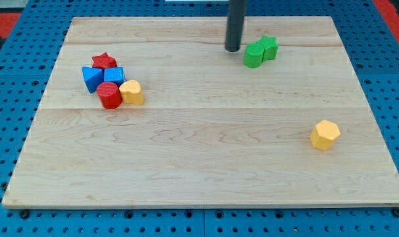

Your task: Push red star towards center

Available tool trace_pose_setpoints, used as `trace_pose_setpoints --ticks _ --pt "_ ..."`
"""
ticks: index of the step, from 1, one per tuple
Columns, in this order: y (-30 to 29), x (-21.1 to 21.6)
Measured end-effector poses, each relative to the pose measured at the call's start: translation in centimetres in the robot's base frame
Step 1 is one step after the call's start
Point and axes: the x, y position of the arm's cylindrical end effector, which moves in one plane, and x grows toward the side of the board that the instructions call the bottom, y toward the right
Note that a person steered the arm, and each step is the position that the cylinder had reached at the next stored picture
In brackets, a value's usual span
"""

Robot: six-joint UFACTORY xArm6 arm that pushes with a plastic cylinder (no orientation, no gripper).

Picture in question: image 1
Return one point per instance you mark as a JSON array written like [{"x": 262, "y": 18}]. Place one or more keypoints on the light wooden board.
[{"x": 212, "y": 133}]

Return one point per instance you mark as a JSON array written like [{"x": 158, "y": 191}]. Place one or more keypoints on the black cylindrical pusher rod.
[{"x": 234, "y": 24}]

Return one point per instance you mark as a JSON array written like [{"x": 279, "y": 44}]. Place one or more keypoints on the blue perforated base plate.
[{"x": 27, "y": 59}]

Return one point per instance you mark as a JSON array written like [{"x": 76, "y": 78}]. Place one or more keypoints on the blue triangle block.
[{"x": 92, "y": 77}]

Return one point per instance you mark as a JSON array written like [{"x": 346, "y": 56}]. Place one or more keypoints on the yellow heart block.
[{"x": 131, "y": 92}]

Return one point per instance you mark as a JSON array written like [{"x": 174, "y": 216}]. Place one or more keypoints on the blue cube block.
[{"x": 115, "y": 75}]

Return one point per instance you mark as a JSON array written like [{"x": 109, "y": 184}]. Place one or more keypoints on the green cylinder block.
[{"x": 253, "y": 55}]

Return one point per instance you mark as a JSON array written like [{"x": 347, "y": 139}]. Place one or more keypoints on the yellow hexagon block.
[{"x": 324, "y": 135}]

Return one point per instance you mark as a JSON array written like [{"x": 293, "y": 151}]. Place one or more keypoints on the red star block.
[{"x": 104, "y": 61}]

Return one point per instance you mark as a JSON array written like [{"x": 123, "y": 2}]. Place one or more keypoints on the green star block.
[{"x": 270, "y": 46}]

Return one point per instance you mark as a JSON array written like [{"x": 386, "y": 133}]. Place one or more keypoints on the red cylinder block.
[{"x": 109, "y": 95}]

